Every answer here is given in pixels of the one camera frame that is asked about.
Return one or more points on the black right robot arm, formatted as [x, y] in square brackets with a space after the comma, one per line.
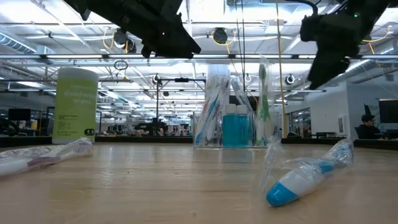
[373, 9]

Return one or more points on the green toothbrush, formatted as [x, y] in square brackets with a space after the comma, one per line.
[264, 109]

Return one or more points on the background robot station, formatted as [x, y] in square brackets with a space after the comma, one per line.
[152, 127]

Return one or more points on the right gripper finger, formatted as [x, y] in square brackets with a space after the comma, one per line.
[326, 70]

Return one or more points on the clear acrylic organizer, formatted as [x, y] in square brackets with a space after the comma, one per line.
[252, 137]

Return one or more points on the small dark monitor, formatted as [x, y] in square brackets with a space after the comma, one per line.
[19, 114]

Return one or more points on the black aluminium table frame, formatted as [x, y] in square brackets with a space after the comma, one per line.
[140, 140]

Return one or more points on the green disinfecting wipes canister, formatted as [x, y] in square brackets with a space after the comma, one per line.
[74, 105]

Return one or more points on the person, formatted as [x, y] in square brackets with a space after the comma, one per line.
[368, 129]

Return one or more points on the dark computer monitor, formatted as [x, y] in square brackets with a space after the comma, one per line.
[388, 111]

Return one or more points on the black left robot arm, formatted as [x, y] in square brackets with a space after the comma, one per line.
[81, 6]

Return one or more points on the blue tube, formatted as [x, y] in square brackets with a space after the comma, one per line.
[214, 104]

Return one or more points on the black background frame stand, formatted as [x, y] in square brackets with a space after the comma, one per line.
[182, 80]

